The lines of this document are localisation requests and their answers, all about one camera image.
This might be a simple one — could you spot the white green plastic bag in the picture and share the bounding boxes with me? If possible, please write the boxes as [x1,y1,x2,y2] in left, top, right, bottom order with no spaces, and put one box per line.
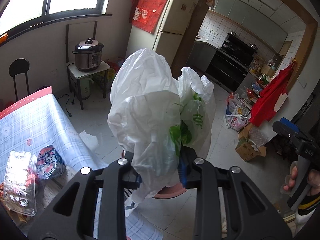
[107,48,216,216]

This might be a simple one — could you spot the blue snack wrapper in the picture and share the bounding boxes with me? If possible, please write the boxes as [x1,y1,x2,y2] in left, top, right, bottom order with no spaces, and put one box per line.
[36,145,65,180]

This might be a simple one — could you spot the clear plastic clamshell container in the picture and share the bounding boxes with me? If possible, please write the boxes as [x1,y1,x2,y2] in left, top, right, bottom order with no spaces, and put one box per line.
[3,151,37,217]

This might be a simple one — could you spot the brown plastic trash bin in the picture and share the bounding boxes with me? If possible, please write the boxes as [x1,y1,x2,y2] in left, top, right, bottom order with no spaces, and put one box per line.
[121,150,188,200]

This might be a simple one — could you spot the black kitchen stove unit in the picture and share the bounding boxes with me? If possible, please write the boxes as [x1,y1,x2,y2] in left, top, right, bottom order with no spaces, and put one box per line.
[206,33,257,93]

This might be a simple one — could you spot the person's right hand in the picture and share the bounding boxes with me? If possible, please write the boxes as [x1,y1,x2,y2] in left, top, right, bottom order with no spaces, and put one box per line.
[281,160,320,196]

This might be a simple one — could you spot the red hanging garment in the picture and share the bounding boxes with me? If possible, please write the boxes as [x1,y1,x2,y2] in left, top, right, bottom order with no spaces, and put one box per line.
[249,61,296,127]

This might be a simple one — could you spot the cardboard box on floor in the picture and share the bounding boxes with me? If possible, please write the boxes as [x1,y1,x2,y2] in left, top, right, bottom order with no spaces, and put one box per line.
[235,124,268,162]

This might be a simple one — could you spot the plastic bags pile on floor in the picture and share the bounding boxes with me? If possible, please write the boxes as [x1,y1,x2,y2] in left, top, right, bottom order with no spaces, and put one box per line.
[225,93,252,132]

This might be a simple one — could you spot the green white kettle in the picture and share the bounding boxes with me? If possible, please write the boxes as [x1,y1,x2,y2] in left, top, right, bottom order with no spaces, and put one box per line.
[80,77,94,100]

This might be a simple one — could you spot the blue plaid tablecloth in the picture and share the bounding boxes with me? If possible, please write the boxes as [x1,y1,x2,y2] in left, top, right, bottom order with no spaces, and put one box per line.
[1,87,163,239]

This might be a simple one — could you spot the small white side table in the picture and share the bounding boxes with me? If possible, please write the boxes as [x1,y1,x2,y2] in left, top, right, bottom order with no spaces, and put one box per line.
[67,61,111,110]

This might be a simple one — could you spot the colourful bags by fridge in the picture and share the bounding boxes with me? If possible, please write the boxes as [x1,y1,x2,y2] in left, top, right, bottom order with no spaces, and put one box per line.
[96,57,124,90]

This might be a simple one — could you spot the silver electric pressure cooker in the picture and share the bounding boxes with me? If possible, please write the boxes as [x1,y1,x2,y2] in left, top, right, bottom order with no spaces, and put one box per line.
[72,38,104,72]

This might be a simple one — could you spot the white refrigerator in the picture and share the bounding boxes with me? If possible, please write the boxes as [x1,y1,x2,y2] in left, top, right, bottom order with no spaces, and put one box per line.
[126,0,195,65]

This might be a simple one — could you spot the red cloth on refrigerator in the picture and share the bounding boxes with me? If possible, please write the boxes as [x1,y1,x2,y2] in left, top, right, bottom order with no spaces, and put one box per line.
[129,0,168,34]

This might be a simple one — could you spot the black round-back chair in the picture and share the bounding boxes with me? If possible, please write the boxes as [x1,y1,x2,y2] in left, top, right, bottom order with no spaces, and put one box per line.
[8,57,30,102]

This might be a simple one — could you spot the yellow package on windowsill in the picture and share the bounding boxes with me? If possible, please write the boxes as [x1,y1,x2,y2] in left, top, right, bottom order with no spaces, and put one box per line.
[0,33,8,44]

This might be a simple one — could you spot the dark framed window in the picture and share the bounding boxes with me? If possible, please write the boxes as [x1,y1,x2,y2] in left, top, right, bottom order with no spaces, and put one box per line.
[1,0,109,46]

